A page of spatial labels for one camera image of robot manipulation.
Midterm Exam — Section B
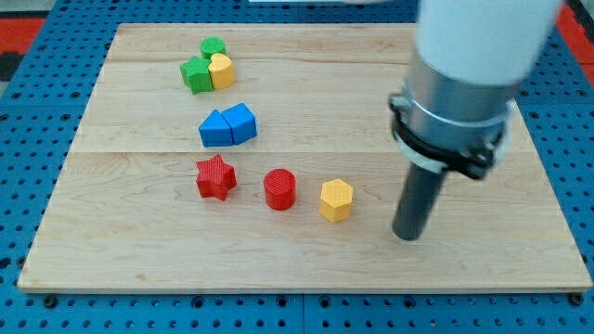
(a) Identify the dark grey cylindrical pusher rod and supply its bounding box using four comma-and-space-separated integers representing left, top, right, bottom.
392, 163, 446, 241

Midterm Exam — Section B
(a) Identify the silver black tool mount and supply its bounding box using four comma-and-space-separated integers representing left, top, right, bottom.
389, 51, 516, 180

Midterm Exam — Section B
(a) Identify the yellow hexagon block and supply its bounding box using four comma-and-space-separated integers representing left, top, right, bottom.
319, 179, 354, 223

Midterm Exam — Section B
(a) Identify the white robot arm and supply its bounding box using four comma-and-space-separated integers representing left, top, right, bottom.
389, 0, 562, 240

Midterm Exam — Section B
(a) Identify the red cylinder block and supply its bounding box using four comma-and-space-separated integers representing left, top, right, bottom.
264, 169, 296, 211

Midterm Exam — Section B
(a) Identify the blue pentagon block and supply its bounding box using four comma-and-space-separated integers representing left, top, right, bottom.
222, 103, 257, 145

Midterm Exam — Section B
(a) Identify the red star block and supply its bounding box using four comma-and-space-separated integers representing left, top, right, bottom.
196, 154, 237, 201

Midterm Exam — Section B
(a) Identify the wooden board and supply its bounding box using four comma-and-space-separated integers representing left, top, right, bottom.
18, 23, 591, 294

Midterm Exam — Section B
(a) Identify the blue triangle block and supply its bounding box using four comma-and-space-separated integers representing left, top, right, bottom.
199, 109, 233, 148

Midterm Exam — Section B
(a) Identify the yellow heart block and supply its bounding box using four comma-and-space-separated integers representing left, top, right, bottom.
208, 53, 236, 89

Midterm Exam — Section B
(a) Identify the green cylinder block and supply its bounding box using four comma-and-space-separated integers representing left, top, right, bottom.
200, 36, 226, 59

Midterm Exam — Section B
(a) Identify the green star block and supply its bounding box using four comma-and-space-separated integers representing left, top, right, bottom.
179, 57, 213, 95

